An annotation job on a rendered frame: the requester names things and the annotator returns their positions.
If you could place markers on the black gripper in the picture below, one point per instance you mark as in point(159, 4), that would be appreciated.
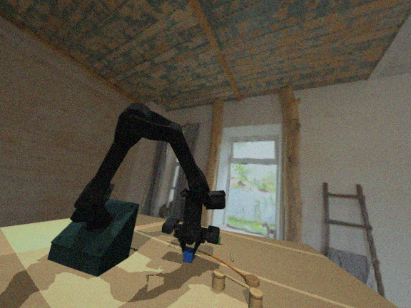
point(210, 234)

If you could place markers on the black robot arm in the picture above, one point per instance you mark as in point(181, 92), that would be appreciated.
point(135, 123)

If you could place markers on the blue block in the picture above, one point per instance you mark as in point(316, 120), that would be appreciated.
point(188, 254)

